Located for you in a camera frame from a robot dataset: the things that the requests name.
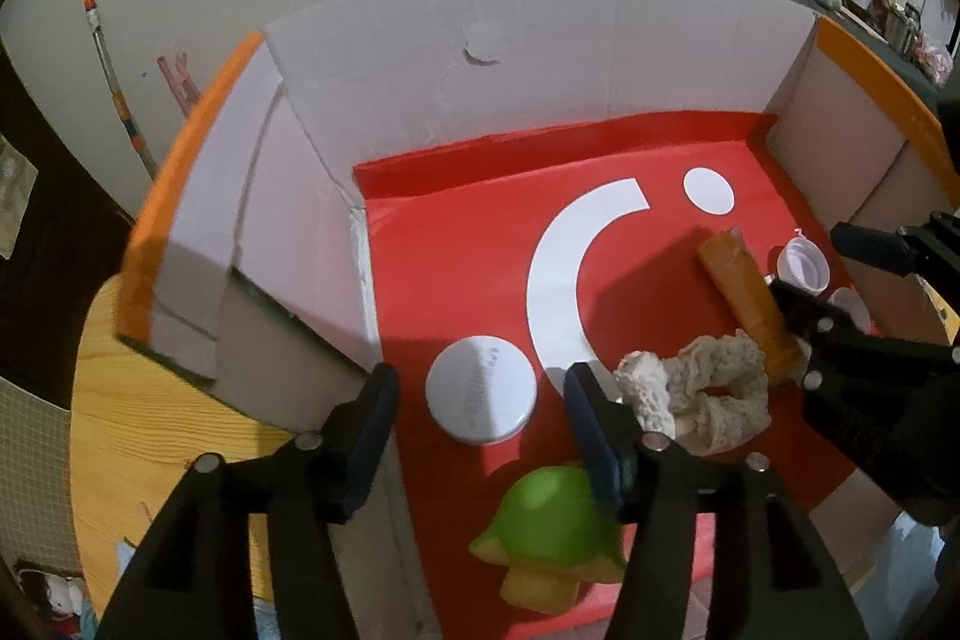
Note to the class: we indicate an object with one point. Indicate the light blue cloth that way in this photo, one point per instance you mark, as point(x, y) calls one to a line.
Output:
point(900, 542)

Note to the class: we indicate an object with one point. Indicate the small white cup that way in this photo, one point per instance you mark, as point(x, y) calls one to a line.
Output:
point(802, 265)

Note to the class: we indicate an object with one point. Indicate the orange snack packet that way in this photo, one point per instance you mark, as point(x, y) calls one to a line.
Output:
point(742, 287)

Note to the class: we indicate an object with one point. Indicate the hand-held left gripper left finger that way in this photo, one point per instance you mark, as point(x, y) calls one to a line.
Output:
point(371, 441)

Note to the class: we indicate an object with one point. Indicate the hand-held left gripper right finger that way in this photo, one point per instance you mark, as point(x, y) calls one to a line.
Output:
point(600, 452)

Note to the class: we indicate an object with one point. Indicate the white round lid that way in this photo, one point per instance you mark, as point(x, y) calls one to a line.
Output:
point(480, 389)

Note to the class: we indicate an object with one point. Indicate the cardboard box with orange flaps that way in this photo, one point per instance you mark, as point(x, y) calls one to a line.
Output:
point(600, 40)

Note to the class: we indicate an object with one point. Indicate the red paper liner white print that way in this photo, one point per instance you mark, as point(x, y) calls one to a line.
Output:
point(450, 235)

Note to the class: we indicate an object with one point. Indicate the brown hanging paper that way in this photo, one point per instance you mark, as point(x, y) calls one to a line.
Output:
point(15, 197)

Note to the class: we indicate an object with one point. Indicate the white lace scrunchie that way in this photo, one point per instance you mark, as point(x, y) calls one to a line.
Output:
point(720, 385)

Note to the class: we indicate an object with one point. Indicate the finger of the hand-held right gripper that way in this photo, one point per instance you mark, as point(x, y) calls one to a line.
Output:
point(814, 314)
point(870, 246)

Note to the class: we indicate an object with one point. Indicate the mop pole with orange tip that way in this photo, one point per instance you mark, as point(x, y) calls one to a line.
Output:
point(120, 93)

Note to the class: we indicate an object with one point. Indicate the green mushroom toy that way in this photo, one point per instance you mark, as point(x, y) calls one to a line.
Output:
point(547, 527)

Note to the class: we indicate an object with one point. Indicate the dark wooden door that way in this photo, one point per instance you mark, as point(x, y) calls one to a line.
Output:
point(52, 310)

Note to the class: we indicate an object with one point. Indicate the small white cap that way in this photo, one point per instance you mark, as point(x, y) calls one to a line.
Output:
point(849, 308)

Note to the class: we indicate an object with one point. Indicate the pink wall sticker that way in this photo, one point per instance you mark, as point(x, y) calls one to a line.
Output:
point(178, 85)

